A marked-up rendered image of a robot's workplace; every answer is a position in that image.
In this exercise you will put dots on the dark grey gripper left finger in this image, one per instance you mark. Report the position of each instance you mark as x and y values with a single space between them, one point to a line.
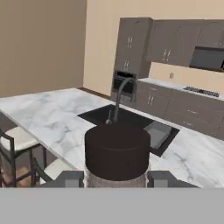
72 178

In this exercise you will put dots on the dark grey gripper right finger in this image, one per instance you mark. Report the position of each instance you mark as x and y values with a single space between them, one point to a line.
159 178

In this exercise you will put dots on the black stool with white seat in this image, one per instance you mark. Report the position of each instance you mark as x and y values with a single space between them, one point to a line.
55 169
16 140

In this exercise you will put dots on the black sink basin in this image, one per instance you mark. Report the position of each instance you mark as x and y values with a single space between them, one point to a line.
96 115

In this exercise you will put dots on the grey base cupboards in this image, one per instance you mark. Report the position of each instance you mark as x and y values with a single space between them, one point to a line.
180 108

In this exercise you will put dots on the dark grey curved tap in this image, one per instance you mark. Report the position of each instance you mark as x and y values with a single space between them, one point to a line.
118 100

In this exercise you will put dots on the black hob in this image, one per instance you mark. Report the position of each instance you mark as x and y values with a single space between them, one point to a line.
201 91

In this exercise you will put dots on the black built-in oven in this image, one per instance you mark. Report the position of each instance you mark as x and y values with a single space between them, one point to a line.
124 83

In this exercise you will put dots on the dark grey microwave oven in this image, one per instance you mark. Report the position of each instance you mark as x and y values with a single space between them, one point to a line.
207 58

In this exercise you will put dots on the tall grey cupboard column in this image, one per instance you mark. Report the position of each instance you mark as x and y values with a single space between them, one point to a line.
132 43

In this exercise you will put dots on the grey wall socket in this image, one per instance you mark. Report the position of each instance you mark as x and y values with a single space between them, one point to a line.
171 75

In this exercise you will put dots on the grey wall cupboards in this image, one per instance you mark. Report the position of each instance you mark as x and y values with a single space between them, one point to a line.
172 40

